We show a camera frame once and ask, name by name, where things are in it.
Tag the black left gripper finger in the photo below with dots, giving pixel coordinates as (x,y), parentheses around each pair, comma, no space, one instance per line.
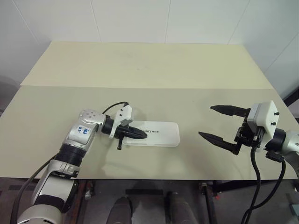
(137,131)
(137,137)

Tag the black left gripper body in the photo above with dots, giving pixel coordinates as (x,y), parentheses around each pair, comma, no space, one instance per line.
(122,132)

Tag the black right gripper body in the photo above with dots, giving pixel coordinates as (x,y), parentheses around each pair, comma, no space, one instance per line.
(247,135)

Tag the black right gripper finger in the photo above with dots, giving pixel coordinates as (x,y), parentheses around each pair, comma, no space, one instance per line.
(229,110)
(222,142)

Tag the white rectangular box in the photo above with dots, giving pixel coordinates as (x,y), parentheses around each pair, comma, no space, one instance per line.
(163,135)

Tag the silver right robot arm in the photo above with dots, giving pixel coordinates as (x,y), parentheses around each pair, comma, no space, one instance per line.
(292,142)

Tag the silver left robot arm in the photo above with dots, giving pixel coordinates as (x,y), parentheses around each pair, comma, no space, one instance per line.
(81,133)

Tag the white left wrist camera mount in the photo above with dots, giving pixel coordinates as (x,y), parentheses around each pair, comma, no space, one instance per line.
(125,114)

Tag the black metal table frame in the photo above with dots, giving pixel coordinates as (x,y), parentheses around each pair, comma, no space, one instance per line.
(210,203)

